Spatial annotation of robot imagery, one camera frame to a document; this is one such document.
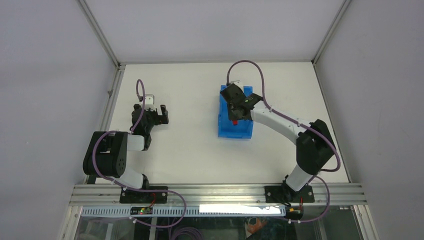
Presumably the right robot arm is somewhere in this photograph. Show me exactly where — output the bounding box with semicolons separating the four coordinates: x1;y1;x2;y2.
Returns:
220;83;337;203

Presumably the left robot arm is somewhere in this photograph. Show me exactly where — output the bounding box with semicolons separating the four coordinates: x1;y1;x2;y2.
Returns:
82;104;169;203

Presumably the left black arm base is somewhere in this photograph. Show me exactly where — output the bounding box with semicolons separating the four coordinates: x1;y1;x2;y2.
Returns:
119;186;168;204

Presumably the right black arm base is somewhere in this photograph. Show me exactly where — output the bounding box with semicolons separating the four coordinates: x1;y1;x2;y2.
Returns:
264;184;315;204

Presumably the blue plastic bin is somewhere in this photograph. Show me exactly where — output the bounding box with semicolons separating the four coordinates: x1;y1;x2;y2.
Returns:
218;85;254;139

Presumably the orange object under table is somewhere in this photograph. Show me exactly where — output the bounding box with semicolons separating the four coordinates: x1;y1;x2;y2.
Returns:
245;217;268;234

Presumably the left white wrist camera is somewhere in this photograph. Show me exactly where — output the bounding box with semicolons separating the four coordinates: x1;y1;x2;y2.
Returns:
143;94;157;112

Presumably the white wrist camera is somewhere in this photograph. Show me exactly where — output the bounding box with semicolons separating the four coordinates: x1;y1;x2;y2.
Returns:
229;80;243;86
143;94;157;112

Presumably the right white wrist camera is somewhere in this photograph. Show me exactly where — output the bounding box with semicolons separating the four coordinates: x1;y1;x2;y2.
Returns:
229;80;243;86

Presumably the white slotted cable duct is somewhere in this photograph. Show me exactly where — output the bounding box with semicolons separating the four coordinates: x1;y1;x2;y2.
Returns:
81;204;286;218

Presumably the aluminium rail frame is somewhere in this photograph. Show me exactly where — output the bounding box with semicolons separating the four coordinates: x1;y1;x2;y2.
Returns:
58;182;380;240

